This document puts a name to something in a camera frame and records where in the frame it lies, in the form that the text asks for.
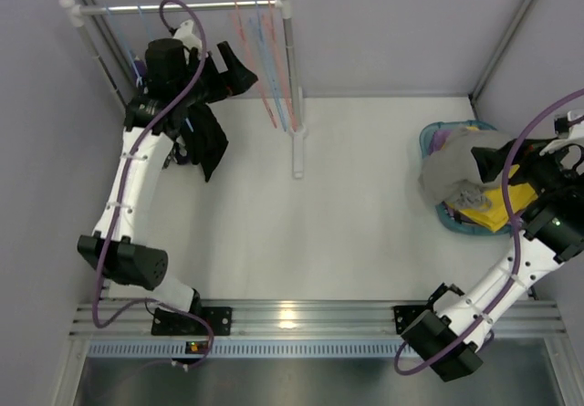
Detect black garment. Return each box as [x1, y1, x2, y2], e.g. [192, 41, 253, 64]
[182, 104, 228, 182]

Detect blue wire hanger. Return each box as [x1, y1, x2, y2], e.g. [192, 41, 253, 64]
[136, 4, 154, 42]
[105, 6, 141, 79]
[249, 0, 288, 132]

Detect aluminium mounting rail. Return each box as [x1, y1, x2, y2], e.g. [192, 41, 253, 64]
[68, 298, 567, 361]

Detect purple white patterned garment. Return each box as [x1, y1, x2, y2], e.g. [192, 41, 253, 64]
[124, 53, 192, 165]

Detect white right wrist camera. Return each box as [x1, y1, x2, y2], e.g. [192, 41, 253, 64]
[539, 109, 583, 156]

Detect purple trousers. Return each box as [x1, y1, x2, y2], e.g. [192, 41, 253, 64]
[429, 129, 455, 221]

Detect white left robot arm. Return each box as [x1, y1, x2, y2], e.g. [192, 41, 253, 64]
[77, 38, 257, 317]

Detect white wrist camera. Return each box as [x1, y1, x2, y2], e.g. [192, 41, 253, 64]
[172, 19, 203, 50]
[539, 109, 583, 156]

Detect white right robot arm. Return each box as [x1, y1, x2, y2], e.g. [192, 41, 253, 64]
[401, 140, 583, 382]

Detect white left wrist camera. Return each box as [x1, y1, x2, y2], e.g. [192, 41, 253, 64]
[172, 19, 203, 50]

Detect pink wire hanger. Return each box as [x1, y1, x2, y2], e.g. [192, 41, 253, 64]
[233, 0, 277, 129]
[264, 5, 297, 132]

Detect yellow garment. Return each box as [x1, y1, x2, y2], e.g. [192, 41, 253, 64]
[444, 125, 539, 233]

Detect white clothes rack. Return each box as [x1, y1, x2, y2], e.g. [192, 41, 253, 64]
[58, 0, 308, 180]

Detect grey beige garment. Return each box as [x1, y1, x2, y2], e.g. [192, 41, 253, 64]
[419, 128, 512, 212]

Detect teal transparent plastic basin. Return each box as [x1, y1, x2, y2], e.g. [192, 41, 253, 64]
[419, 120, 511, 237]

